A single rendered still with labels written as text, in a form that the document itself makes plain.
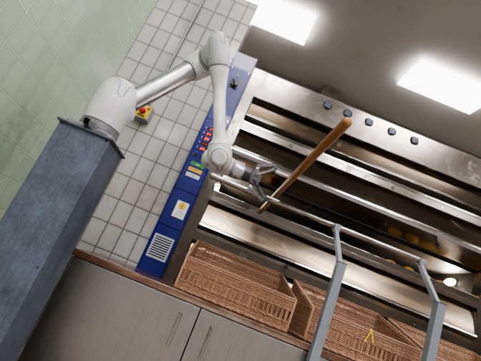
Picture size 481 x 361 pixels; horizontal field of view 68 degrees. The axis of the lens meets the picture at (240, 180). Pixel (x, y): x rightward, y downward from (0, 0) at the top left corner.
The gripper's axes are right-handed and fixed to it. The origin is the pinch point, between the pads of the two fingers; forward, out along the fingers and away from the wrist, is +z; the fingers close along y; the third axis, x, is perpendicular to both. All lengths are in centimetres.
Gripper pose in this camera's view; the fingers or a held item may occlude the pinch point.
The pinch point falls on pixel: (281, 188)
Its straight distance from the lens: 173.5
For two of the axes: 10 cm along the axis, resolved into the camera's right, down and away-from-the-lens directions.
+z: 9.2, 3.8, 0.1
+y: -3.6, 8.9, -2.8
